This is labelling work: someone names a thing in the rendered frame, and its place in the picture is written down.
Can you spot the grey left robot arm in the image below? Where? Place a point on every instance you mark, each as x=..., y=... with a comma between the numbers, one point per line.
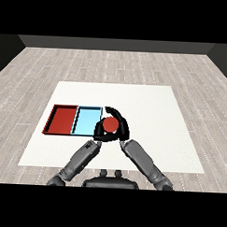
x=80, y=159

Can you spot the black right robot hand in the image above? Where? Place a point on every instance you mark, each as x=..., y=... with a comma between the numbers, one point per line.
x=124, y=128

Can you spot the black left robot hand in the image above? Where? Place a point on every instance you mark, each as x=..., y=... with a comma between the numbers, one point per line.
x=98, y=132

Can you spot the light blue shallow open box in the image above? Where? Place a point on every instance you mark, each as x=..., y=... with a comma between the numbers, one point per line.
x=86, y=120

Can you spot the small red can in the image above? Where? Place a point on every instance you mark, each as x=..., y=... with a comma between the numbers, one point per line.
x=110, y=124

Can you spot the dark grey robot body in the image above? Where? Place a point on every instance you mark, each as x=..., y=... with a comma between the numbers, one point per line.
x=110, y=182

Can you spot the red shallow open box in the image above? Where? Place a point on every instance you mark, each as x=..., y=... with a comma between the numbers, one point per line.
x=62, y=119

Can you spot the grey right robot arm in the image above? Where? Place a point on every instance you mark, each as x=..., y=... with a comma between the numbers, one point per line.
x=144, y=163

